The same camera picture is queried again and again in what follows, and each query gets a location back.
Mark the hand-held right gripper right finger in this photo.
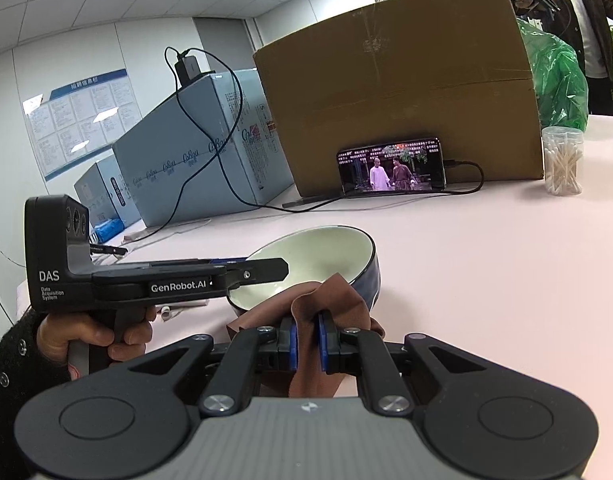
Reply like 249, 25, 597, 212
313, 310, 488, 417

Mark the brown cardboard box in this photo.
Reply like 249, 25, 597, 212
253, 0, 545, 199

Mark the person's left hand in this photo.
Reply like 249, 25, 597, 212
36, 305, 158, 382

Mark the black charging cable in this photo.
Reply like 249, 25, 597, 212
164, 46, 485, 229

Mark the clear cotton swab container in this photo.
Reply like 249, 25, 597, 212
541, 126, 585, 197

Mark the large light blue box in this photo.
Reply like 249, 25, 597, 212
111, 69, 295, 229

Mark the white tissue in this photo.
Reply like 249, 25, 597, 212
158, 302, 210, 321

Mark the small light blue box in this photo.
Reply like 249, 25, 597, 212
74, 155, 142, 232

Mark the green plastic bag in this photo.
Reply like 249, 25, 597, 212
516, 17, 590, 133

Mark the white and blue ceramic bowl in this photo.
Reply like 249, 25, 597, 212
226, 226, 382, 322

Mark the blue plastic bag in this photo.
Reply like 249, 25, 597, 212
93, 217, 126, 244

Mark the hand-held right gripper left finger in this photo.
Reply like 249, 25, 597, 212
129, 316, 300, 417

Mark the black charger adapter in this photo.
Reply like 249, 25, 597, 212
175, 57, 200, 87

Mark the brown cloth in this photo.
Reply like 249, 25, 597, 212
225, 272, 387, 401

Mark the wall notice board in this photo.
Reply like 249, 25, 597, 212
22, 69, 144, 184

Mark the black smartphone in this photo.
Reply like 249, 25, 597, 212
335, 136, 447, 195

